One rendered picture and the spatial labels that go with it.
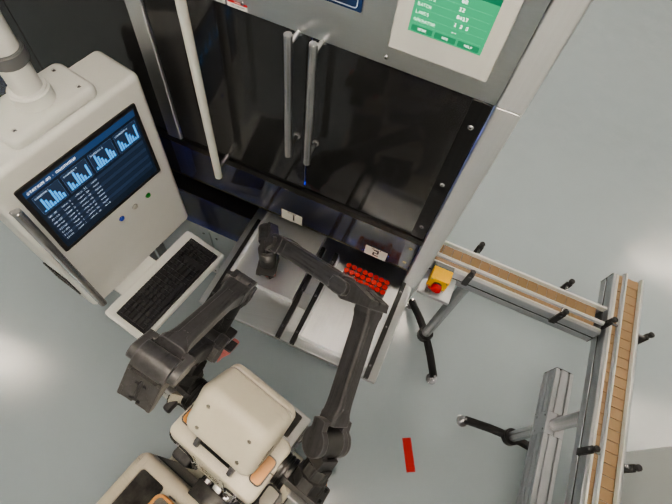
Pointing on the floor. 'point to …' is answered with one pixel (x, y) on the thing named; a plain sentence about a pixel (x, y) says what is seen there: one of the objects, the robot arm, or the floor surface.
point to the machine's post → (500, 125)
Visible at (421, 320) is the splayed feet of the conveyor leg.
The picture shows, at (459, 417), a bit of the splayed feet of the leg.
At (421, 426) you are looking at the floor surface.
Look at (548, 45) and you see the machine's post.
